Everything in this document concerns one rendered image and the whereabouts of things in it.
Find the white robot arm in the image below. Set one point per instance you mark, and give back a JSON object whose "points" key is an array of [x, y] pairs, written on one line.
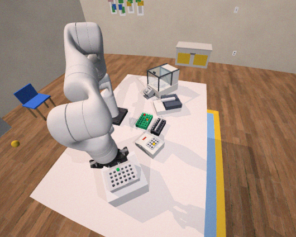
{"points": [[79, 125]]}

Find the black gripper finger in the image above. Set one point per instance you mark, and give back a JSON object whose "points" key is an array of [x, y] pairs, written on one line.
{"points": [[124, 154], [93, 164]]}

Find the analytical balance with glass draft shield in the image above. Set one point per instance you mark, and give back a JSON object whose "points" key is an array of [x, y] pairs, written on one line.
{"points": [[161, 80]]}

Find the green tube rack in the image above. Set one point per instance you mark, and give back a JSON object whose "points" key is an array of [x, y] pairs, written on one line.
{"points": [[142, 123]]}

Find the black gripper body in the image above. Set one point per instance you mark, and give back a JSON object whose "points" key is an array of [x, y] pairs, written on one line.
{"points": [[110, 163]]}

